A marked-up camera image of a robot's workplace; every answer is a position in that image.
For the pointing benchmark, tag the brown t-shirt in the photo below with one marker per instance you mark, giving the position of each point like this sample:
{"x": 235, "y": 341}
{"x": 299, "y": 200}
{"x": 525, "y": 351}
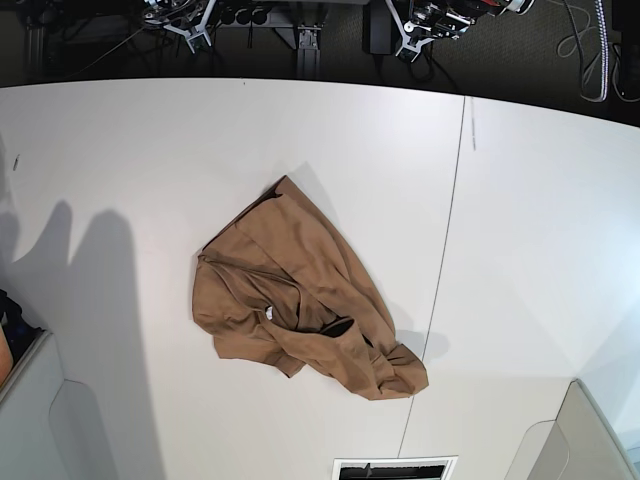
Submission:
{"x": 280, "y": 286}

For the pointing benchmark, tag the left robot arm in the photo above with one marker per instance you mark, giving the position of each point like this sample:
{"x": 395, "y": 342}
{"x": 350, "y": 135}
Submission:
{"x": 440, "y": 19}

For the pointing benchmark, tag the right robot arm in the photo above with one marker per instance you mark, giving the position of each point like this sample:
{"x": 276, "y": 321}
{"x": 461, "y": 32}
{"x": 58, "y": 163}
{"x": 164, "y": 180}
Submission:
{"x": 182, "y": 14}

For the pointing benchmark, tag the black power adapter box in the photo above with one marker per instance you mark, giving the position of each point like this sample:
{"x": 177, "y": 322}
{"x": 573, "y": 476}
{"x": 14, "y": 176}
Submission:
{"x": 380, "y": 33}

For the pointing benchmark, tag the black power strip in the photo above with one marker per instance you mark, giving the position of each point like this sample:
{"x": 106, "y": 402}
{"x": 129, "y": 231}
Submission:
{"x": 256, "y": 15}

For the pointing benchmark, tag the white framed vent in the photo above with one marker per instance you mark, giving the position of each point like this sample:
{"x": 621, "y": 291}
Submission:
{"x": 427, "y": 468}

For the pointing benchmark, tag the aluminium table leg post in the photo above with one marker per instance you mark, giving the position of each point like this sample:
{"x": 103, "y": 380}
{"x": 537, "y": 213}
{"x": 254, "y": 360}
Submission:
{"x": 308, "y": 53}

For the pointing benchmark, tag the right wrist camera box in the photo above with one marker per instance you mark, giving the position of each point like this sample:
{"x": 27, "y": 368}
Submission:
{"x": 198, "y": 41}

